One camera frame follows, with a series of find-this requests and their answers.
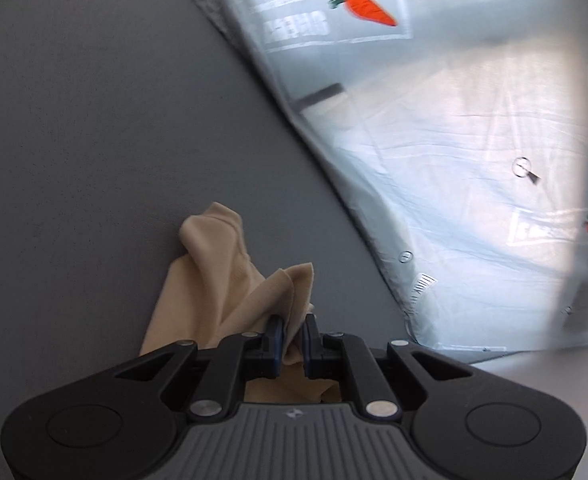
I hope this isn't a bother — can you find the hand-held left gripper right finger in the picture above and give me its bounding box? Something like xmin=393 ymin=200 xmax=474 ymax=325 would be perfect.
xmin=301 ymin=314 xmax=474 ymax=422

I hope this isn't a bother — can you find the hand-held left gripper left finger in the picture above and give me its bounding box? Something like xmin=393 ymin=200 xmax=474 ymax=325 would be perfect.
xmin=114 ymin=314 xmax=285 ymax=422

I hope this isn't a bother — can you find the beige long-sleeved garment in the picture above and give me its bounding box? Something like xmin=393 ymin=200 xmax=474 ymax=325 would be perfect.
xmin=139 ymin=201 xmax=345 ymax=406

